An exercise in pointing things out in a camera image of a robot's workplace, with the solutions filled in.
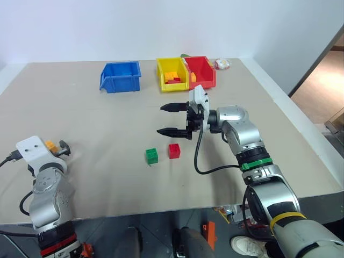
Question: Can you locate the grey metal cabinet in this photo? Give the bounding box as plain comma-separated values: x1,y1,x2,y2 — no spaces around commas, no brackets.
323,109,344,135

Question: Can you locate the orange cube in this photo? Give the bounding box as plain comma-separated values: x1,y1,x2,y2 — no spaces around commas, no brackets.
45,139,59,154

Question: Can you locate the clutter under table edge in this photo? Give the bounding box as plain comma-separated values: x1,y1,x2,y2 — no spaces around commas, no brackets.
212,204,259,229

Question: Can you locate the yellow plastic bin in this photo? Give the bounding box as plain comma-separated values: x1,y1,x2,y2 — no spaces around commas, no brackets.
156,56,190,94

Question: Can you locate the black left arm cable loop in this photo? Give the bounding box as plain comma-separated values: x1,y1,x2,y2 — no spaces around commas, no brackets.
19,190,35,216

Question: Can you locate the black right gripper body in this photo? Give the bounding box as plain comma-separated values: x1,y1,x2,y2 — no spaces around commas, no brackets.
185,102,204,141

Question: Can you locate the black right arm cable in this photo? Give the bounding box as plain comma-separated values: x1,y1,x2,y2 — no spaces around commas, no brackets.
193,131,275,240

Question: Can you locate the blue plastic bin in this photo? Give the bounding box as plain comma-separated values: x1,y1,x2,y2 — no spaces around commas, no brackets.
99,61,142,95

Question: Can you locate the white shoe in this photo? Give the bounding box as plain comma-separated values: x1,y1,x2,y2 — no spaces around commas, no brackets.
230,235,267,258

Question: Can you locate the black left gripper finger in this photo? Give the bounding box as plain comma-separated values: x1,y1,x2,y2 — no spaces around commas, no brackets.
56,139,72,157

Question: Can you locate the round white red object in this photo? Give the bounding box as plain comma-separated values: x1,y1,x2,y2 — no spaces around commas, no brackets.
214,57,232,71

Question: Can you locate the green cube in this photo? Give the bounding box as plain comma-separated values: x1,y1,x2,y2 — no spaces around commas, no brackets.
145,148,160,164

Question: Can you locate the orange plastic bracket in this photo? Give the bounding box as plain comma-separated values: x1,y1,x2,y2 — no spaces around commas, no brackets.
202,221,218,251

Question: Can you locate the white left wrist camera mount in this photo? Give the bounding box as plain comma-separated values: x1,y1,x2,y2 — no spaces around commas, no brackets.
16,135,67,169

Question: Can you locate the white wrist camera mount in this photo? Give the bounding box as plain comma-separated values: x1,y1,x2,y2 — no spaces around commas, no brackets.
189,84,211,133
16,135,67,169

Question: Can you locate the dark rounded shape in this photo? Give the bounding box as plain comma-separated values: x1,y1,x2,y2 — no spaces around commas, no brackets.
173,226,214,258

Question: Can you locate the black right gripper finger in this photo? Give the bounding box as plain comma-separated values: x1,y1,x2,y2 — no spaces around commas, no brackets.
156,127,189,139
159,102,189,114

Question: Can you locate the orange block in bin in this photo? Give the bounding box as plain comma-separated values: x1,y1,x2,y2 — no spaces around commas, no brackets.
164,70,180,82

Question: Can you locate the red plastic bin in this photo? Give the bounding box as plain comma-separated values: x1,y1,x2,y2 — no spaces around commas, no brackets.
183,55,217,90

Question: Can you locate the red orange floor object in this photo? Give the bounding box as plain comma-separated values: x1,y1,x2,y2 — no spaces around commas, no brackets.
81,241,94,258

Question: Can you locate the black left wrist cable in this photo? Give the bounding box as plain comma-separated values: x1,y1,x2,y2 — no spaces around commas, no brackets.
0,150,20,168

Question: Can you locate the red cube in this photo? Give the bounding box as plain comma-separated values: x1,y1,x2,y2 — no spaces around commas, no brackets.
168,143,181,160

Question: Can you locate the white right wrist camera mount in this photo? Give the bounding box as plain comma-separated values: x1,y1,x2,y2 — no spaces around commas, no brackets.
189,84,211,133

